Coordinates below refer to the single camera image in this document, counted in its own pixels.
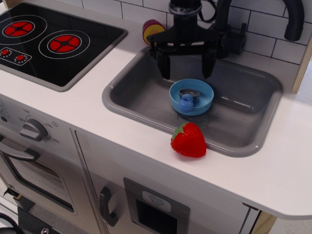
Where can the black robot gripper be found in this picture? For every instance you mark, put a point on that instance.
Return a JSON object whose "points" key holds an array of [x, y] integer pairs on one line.
{"points": [[185, 37]]}

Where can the grey spoon with blue handle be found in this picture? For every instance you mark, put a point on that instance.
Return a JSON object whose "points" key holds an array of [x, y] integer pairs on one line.
{"points": [[187, 98]]}

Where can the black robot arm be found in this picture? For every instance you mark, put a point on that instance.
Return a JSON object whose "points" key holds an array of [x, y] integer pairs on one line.
{"points": [[185, 6]]}

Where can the light blue plastic bowl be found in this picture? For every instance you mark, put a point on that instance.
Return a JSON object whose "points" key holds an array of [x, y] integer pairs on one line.
{"points": [[201, 104]]}

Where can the grey plastic sink basin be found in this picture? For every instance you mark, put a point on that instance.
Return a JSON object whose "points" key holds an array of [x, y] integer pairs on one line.
{"points": [[236, 124]]}

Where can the black toy faucet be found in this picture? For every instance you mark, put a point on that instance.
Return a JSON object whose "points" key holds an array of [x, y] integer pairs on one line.
{"points": [[234, 42]]}

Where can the yellow and magenta toy can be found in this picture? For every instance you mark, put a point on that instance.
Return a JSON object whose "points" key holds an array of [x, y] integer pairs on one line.
{"points": [[151, 27]]}

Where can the red toy strawberry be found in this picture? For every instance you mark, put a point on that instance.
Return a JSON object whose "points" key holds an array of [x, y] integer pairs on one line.
{"points": [[189, 141]]}

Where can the black toy stovetop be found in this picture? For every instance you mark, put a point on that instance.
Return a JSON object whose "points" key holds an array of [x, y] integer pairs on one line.
{"points": [[51, 48]]}

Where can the grey ice dispenser panel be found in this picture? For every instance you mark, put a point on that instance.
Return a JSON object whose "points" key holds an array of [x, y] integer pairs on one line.
{"points": [[154, 211]]}

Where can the grey oven knob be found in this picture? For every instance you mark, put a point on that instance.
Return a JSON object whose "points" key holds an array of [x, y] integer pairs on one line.
{"points": [[33, 130]]}

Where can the oven door with window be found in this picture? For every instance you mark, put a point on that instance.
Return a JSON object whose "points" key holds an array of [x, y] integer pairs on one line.
{"points": [[54, 181]]}

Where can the grey cabinet door handle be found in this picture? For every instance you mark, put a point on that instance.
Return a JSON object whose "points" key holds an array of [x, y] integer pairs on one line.
{"points": [[104, 198]]}

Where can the grey oven door handle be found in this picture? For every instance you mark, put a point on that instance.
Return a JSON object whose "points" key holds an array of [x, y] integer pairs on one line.
{"points": [[26, 155]]}

